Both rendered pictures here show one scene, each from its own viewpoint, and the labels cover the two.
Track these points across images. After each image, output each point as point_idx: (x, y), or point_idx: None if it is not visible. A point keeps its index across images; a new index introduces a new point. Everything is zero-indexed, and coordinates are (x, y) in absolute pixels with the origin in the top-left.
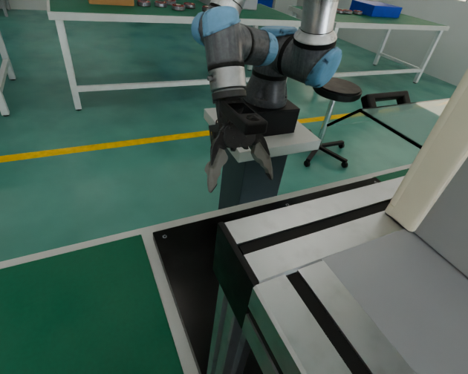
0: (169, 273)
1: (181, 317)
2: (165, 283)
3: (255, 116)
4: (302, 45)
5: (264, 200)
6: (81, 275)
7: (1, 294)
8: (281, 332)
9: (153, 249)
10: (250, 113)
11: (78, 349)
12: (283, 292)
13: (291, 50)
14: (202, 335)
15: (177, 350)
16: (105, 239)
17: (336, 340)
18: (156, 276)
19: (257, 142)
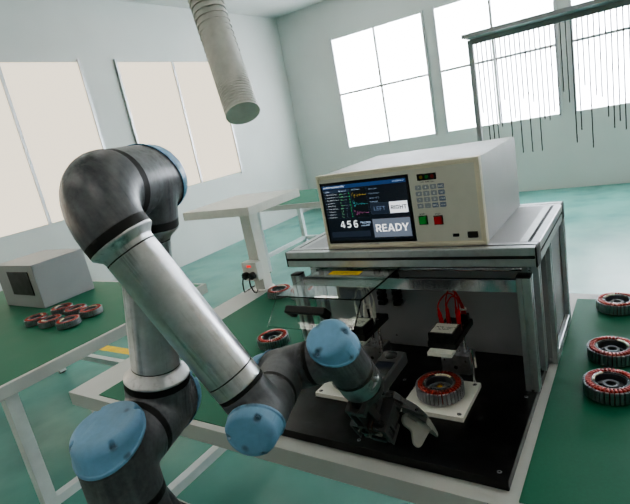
0: (517, 444)
1: (528, 420)
2: (523, 454)
3: (391, 351)
4: (186, 380)
5: (361, 466)
6: (598, 494)
7: None
8: (541, 238)
9: (515, 482)
10: (383, 361)
11: (612, 448)
12: (534, 240)
13: (169, 407)
14: (522, 407)
15: (541, 420)
16: None
17: (532, 237)
18: (528, 461)
19: None
